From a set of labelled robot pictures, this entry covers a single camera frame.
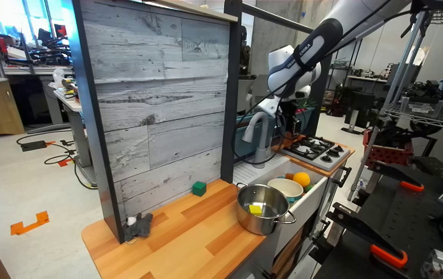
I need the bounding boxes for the grey toy tap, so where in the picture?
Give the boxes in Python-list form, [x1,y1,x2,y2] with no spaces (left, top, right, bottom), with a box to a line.
[242,112,273,169]

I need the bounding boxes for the toy stove burner top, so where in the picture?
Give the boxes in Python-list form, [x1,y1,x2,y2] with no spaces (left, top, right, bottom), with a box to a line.
[279,135,351,172]

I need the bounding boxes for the orange toy fruit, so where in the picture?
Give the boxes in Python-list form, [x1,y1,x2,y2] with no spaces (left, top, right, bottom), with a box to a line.
[292,172,311,189]

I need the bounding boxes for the white toy sink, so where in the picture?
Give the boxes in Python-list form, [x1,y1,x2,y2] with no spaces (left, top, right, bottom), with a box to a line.
[232,154,329,256]

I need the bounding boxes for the steel pot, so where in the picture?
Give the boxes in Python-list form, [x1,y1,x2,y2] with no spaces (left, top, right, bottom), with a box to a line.
[236,182,297,236]

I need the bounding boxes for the toy kitchen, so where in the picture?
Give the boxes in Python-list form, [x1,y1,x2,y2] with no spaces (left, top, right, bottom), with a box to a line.
[68,0,356,279]

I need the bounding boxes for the small plush toy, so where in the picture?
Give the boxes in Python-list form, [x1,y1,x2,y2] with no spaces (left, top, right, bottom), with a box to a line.
[122,212,154,243]

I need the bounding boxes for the white and teal bowl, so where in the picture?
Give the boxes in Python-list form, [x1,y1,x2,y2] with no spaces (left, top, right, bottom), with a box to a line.
[267,178,305,203]

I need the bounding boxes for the red perforated basket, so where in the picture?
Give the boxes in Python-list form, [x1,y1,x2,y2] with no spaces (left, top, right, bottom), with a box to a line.
[363,128,415,167]

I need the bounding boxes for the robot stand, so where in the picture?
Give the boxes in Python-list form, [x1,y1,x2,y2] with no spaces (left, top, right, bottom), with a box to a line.
[310,155,443,279]

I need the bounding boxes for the grey desk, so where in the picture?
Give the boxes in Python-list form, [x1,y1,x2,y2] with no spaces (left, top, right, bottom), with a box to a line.
[52,87,99,187]

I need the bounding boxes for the black power brick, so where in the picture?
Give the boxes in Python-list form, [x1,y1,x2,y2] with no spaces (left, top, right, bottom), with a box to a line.
[20,140,48,152]

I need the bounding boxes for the orange floor tape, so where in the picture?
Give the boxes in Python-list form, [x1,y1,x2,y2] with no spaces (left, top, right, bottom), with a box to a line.
[10,210,50,236]

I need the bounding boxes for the black door handle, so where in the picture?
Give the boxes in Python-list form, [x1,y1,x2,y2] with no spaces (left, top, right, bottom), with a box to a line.
[311,219,331,250]
[337,166,352,189]

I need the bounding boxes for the black clamp orange handle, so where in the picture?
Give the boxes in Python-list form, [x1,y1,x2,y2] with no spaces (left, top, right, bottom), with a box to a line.
[367,160,425,193]
[326,202,408,269]

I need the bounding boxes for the wire shelf rack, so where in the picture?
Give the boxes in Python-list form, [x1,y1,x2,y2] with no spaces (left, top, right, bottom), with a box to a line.
[347,0,443,202]

